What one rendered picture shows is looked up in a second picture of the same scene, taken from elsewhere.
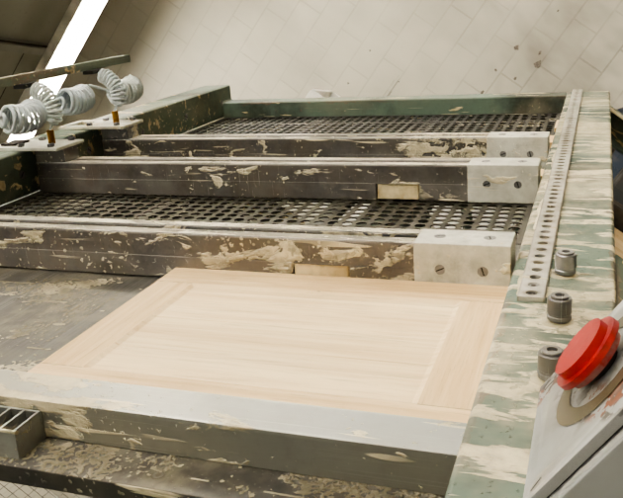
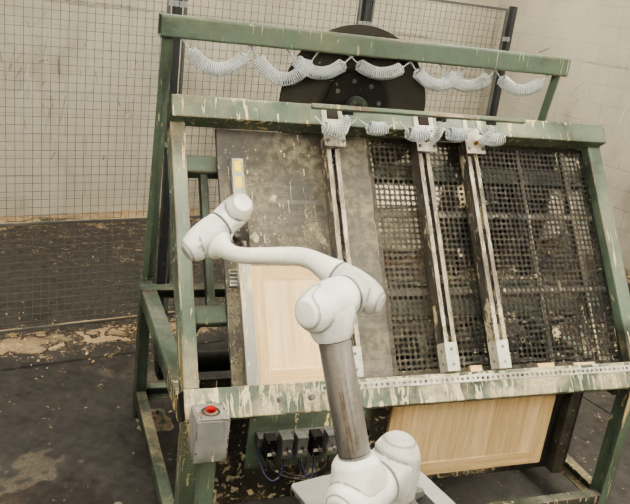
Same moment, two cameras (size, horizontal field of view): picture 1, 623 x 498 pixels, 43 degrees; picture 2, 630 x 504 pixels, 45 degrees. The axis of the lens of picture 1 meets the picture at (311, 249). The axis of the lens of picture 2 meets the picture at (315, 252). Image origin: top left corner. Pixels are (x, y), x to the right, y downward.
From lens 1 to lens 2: 2.56 m
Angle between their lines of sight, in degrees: 47
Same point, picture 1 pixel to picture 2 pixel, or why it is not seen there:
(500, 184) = (442, 357)
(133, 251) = (334, 248)
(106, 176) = (418, 176)
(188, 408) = (247, 322)
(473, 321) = (318, 373)
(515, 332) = (301, 387)
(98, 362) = (268, 280)
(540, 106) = (623, 347)
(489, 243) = not seen: hidden behind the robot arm
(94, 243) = (333, 232)
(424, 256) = not seen: hidden behind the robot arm
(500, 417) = (260, 391)
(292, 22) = not seen: outside the picture
